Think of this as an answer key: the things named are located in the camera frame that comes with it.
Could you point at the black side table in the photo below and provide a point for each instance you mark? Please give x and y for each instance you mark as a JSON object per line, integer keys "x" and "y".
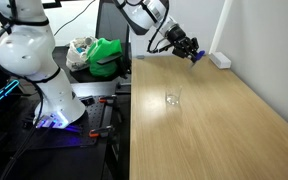
{"x": 80, "y": 76}

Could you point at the dark grey upright panel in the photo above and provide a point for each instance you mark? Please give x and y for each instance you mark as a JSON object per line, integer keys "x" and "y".
{"x": 112, "y": 23}

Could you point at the clear glass cup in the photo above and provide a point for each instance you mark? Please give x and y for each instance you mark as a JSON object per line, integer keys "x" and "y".
{"x": 173, "y": 98}

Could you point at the white plastic bag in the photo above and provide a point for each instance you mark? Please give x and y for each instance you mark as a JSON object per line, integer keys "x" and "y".
{"x": 77, "y": 53}

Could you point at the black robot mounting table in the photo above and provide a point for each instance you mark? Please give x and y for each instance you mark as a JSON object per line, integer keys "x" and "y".
{"x": 84, "y": 160}

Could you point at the white rectangular box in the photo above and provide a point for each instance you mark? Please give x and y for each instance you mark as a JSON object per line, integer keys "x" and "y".
{"x": 220, "y": 60}

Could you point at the black metal frame bar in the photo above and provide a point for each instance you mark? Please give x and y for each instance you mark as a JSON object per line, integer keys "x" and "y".
{"x": 52, "y": 4}

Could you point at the grey marker with blue cap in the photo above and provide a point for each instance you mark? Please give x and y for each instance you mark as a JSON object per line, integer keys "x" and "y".
{"x": 200, "y": 54}

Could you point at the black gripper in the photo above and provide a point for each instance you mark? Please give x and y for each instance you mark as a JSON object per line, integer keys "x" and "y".
{"x": 178, "y": 36}

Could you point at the green bag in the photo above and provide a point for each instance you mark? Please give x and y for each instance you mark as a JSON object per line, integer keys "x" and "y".
{"x": 104, "y": 58}

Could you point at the black computer case cyan lights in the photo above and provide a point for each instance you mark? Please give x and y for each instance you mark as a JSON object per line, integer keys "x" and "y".
{"x": 0, "y": 95}

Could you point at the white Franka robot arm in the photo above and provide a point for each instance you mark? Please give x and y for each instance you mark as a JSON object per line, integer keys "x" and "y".
{"x": 60, "y": 103}

